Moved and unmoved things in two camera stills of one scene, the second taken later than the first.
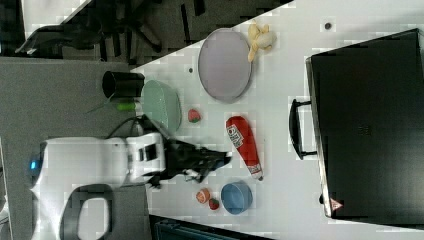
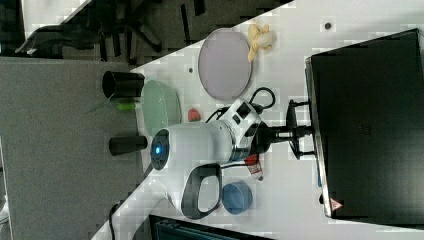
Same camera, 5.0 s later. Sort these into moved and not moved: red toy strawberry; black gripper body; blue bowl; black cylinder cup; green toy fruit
Moved: black gripper body
Not moved: green toy fruit; blue bowl; black cylinder cup; red toy strawberry
